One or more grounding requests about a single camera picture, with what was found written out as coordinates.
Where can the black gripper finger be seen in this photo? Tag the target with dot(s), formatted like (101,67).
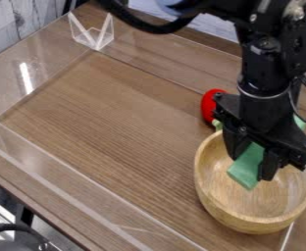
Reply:
(274,160)
(235,139)

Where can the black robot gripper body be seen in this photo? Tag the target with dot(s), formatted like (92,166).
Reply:
(266,114)

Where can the green rectangular block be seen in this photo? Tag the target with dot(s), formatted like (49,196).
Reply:
(243,169)

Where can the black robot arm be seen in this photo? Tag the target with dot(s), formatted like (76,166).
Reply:
(270,28)

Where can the light wooden bowl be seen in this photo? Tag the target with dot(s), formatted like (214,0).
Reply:
(258,211)

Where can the red knitted strawberry toy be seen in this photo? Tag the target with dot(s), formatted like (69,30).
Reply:
(207,104)

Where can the clear acrylic corner bracket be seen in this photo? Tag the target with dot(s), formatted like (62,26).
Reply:
(92,37)

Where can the clear acrylic tray wall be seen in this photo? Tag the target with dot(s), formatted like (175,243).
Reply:
(110,176)

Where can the black table frame leg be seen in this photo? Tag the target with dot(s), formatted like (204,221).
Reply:
(29,219)

